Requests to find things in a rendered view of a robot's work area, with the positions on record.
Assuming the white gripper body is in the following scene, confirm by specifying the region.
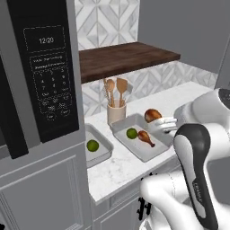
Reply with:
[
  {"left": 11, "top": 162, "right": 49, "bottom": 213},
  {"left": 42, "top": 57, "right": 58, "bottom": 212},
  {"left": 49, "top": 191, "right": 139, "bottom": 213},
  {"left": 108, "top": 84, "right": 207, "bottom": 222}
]
[{"left": 148, "top": 117, "right": 179, "bottom": 135}]

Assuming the brown chicken drumstick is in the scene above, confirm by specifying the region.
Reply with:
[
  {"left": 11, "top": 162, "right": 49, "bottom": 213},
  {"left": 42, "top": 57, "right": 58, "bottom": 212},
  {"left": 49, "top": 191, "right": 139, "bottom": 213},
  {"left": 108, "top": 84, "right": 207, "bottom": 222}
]
[
  {"left": 137, "top": 129, "right": 156, "bottom": 148},
  {"left": 144, "top": 108, "right": 164, "bottom": 124}
]

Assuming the green lime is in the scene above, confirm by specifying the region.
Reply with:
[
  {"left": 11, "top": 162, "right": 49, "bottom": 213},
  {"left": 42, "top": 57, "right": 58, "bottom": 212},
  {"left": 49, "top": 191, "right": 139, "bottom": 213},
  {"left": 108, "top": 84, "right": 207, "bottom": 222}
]
[
  {"left": 126, "top": 128, "right": 138, "bottom": 140},
  {"left": 86, "top": 139, "right": 100, "bottom": 153}
]

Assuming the beige utensil pot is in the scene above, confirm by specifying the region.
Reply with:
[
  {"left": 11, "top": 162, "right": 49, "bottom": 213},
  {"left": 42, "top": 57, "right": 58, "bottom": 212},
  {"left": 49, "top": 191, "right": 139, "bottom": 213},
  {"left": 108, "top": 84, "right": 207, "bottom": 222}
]
[{"left": 106, "top": 100, "right": 128, "bottom": 126}]

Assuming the wooden spatula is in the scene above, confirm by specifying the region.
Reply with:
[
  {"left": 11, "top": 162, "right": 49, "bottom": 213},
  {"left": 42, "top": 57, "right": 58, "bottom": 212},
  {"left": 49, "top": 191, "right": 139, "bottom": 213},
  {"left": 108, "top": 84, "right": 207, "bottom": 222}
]
[{"left": 116, "top": 76, "right": 129, "bottom": 108}]

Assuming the wooden spoon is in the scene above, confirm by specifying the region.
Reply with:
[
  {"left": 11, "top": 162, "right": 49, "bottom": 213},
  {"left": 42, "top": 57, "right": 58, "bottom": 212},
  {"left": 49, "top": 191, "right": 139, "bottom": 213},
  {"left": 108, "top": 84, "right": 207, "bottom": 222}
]
[{"left": 106, "top": 78, "right": 117, "bottom": 108}]

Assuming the dark wooden shelf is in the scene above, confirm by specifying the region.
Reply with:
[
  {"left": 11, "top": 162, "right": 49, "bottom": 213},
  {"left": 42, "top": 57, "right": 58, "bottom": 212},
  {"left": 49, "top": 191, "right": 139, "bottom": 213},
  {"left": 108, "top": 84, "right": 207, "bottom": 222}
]
[{"left": 78, "top": 41, "right": 181, "bottom": 84}]

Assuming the grey drawer front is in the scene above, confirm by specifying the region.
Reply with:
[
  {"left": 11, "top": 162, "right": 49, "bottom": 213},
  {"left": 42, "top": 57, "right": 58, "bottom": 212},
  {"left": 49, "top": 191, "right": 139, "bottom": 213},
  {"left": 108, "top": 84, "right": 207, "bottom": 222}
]
[{"left": 109, "top": 183, "right": 146, "bottom": 209}]

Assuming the grey base cupboard door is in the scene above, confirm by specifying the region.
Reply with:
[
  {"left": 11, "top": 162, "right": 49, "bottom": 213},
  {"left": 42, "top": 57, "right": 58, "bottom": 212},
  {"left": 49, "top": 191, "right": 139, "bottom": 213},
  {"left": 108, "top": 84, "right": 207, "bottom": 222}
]
[{"left": 92, "top": 194, "right": 155, "bottom": 230}]

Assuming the grey black microwave oven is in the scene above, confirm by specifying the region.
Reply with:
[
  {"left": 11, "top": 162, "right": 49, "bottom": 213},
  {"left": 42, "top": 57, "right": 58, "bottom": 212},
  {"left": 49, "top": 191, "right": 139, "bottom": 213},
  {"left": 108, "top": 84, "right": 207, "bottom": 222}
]
[{"left": 0, "top": 0, "right": 88, "bottom": 161}]

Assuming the grey tall cupboard door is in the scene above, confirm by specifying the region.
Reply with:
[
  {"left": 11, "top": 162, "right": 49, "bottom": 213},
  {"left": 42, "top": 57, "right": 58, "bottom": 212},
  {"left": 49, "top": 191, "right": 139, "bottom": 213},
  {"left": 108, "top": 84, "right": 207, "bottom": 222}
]
[{"left": 0, "top": 141, "right": 94, "bottom": 230}]

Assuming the black cupboard handle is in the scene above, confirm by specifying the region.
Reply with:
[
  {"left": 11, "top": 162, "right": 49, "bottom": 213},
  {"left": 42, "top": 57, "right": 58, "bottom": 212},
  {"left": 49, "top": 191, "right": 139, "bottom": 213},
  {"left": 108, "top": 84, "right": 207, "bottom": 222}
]
[{"left": 136, "top": 197, "right": 153, "bottom": 222}]

